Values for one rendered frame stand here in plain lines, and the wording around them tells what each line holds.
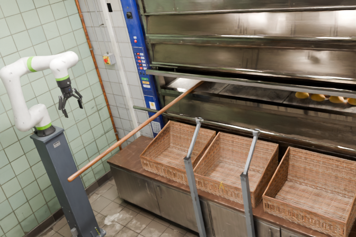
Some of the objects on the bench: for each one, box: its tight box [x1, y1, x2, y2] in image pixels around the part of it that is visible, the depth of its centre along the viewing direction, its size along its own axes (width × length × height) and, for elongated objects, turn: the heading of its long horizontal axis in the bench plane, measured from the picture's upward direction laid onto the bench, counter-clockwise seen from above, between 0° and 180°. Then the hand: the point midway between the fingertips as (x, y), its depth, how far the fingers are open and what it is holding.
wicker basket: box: [262, 147, 356, 237], centre depth 241 cm, size 49×56×28 cm
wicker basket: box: [139, 121, 216, 186], centre depth 316 cm, size 49×56×28 cm
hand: (73, 111), depth 246 cm, fingers open, 13 cm apart
